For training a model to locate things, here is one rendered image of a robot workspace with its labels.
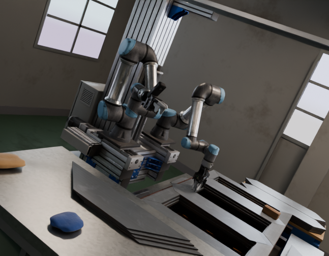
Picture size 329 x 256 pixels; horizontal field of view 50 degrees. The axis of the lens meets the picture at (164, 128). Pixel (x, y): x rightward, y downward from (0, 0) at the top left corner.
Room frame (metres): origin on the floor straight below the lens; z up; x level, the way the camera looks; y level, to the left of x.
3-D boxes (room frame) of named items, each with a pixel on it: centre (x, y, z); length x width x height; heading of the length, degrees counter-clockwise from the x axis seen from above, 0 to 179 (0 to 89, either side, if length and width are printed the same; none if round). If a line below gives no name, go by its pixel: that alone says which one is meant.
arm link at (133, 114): (2.01, 0.19, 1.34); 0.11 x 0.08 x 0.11; 125
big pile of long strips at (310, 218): (2.99, -1.21, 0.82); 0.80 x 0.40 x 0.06; 65
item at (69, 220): (1.10, 0.18, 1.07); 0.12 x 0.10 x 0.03; 157
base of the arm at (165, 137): (2.73, 0.02, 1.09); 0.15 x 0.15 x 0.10
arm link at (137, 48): (2.22, 0.36, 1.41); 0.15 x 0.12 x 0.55; 125
